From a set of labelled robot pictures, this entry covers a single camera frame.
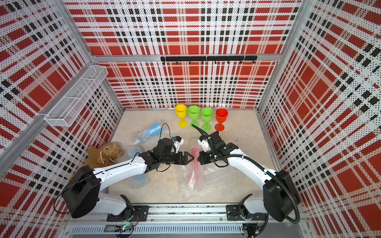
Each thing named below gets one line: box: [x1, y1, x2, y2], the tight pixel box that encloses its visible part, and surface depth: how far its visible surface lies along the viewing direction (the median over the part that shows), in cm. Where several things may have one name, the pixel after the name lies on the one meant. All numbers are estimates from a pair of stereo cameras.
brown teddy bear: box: [83, 141, 125, 170], surface depth 88 cm
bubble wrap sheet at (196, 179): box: [176, 159, 247, 202], surface depth 84 cm
